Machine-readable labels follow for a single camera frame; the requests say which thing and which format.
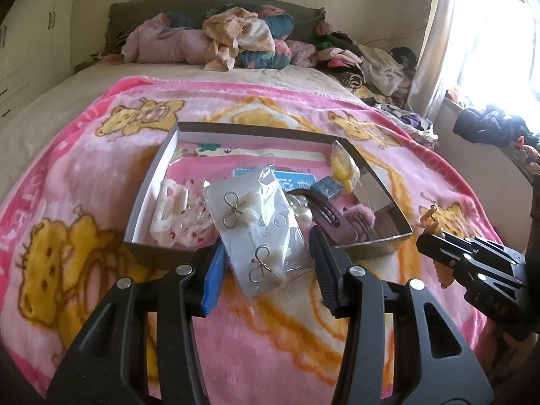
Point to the dark floral quilt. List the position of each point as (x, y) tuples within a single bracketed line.
[(278, 21)]

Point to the bow earrings card packet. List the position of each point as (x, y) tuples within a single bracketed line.
[(270, 228)]

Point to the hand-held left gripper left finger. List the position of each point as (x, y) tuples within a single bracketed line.
[(213, 282)]

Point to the shallow cardboard box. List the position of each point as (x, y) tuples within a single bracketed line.
[(379, 202)]

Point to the pile of mixed clothes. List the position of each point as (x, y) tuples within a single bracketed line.
[(379, 67)]

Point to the bright window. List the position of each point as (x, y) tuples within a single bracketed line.
[(506, 29)]

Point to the small blue box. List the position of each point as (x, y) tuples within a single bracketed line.
[(327, 187)]

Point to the bed with beige sheet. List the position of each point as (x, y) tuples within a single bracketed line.
[(63, 105)]

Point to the yellow hair accessory packet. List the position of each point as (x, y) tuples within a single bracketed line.
[(344, 166)]

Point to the peach floral cloth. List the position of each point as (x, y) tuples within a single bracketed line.
[(236, 29)]

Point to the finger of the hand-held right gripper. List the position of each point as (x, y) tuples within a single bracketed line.
[(485, 251), (493, 282)]

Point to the pink bear print blanket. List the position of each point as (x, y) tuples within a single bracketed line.
[(84, 156)]

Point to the white curtain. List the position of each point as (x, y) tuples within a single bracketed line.
[(438, 50)]

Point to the white wardrobe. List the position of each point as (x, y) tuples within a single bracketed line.
[(29, 50)]

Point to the pearl hair accessory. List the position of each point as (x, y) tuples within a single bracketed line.
[(303, 215)]

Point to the dark grey headboard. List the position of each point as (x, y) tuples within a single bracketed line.
[(139, 12)]

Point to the yellow orange hair accessory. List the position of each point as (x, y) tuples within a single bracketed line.
[(432, 228)]

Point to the dark clothes on sill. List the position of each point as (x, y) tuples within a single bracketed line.
[(485, 124)]

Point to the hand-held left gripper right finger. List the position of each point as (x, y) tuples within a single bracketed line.
[(322, 270)]

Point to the pink picture book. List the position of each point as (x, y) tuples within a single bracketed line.
[(190, 162)]

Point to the white hair claw clip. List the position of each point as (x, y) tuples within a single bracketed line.
[(166, 206)]

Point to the mauve knit garment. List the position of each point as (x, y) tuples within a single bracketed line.
[(303, 52)]

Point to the brown hair clip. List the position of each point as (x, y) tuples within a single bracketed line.
[(325, 215)]

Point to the pale pink quilt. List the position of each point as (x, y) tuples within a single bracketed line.
[(168, 44)]

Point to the pink fluffy hair clip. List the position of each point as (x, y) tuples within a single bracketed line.
[(352, 213)]

